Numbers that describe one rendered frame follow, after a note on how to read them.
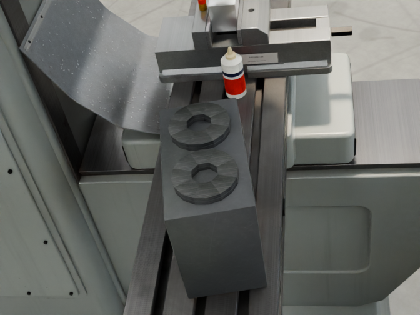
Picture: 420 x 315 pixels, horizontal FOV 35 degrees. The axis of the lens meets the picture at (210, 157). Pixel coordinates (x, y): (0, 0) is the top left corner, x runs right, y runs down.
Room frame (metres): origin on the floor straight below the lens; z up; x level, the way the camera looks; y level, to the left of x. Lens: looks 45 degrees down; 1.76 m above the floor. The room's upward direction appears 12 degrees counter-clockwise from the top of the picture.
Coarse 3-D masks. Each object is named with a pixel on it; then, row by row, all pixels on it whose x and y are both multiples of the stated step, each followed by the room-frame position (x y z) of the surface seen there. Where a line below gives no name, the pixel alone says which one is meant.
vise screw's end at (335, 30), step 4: (332, 28) 1.06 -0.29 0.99; (336, 28) 1.06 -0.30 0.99; (340, 28) 1.06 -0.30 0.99; (344, 28) 1.06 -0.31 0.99; (348, 28) 1.05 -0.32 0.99; (332, 32) 1.06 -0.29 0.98; (336, 32) 1.05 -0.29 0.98; (340, 32) 1.05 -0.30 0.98; (344, 32) 1.05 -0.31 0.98; (348, 32) 1.05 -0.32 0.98; (332, 36) 1.06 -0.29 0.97
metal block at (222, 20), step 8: (216, 0) 1.10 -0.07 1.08; (224, 0) 1.10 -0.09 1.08; (232, 0) 1.09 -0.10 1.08; (216, 8) 1.09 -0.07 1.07; (224, 8) 1.08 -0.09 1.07; (232, 8) 1.08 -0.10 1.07; (216, 16) 1.09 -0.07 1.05; (224, 16) 1.08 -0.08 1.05; (232, 16) 1.08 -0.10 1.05; (216, 24) 1.09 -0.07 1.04; (224, 24) 1.08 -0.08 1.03; (232, 24) 1.08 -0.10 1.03
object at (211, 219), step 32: (160, 128) 0.73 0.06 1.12; (192, 128) 0.71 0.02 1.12; (224, 128) 0.68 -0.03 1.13; (192, 160) 0.63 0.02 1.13; (224, 160) 0.62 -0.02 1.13; (192, 192) 0.57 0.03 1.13; (224, 192) 0.57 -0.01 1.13; (192, 224) 0.55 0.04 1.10; (224, 224) 0.54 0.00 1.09; (256, 224) 0.54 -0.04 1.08; (192, 256) 0.55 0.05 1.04; (224, 256) 0.55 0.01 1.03; (256, 256) 0.54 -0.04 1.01; (192, 288) 0.55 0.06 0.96; (224, 288) 0.55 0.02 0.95; (256, 288) 0.54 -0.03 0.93
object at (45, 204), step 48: (0, 0) 1.06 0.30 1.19; (0, 48) 1.05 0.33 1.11; (0, 96) 1.04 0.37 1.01; (48, 96) 1.09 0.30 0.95; (0, 144) 1.03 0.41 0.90; (48, 144) 1.05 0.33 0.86; (0, 192) 1.04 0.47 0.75; (48, 192) 1.03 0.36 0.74; (0, 240) 1.05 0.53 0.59; (48, 240) 1.02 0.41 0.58; (96, 240) 1.05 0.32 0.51; (0, 288) 1.07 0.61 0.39; (48, 288) 1.03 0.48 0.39; (96, 288) 1.02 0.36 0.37
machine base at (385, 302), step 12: (384, 300) 0.94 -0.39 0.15; (288, 312) 0.93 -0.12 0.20; (300, 312) 0.93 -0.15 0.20; (312, 312) 0.92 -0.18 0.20; (324, 312) 0.91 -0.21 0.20; (336, 312) 0.91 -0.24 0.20; (348, 312) 0.90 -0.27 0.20; (360, 312) 0.89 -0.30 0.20; (372, 312) 0.88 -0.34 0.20; (384, 312) 0.90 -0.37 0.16
